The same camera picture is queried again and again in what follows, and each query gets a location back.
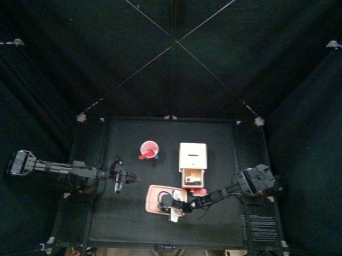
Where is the red toy cup with handle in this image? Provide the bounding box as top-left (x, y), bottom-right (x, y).
top-left (138, 140), bottom-right (162, 161)

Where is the pink square tray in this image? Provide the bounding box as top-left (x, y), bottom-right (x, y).
top-left (145, 184), bottom-right (190, 216)

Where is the white toy drawer cabinet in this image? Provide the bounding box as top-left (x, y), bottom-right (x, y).
top-left (178, 142), bottom-right (209, 173)

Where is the white printed label sticker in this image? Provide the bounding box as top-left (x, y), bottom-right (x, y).
top-left (247, 213), bottom-right (278, 244)

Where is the wooden drawer with red handle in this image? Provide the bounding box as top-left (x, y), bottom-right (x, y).
top-left (179, 167), bottom-right (210, 197)

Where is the white flat toy piece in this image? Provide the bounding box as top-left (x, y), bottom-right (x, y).
top-left (169, 189), bottom-right (183, 223)

